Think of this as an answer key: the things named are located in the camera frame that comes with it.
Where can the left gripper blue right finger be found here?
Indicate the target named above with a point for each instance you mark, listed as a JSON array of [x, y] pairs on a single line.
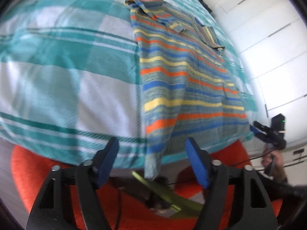
[[251, 207]]

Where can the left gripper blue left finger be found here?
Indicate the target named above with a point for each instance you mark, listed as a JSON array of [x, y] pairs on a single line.
[[53, 208]]

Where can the multicolour striped knit shirt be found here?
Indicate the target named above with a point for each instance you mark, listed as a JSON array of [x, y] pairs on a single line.
[[186, 89]]

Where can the person's right hand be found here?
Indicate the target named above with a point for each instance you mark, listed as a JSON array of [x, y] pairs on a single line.
[[277, 170]]

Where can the olive green object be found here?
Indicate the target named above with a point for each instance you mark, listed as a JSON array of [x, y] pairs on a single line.
[[184, 208]]

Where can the white wardrobe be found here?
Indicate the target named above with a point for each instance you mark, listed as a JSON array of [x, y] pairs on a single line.
[[270, 39]]

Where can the teal white plaid bedspread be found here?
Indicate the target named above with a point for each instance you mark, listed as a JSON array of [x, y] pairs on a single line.
[[70, 78]]

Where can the dark bedside table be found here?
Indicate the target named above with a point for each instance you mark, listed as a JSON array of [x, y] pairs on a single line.
[[207, 8]]

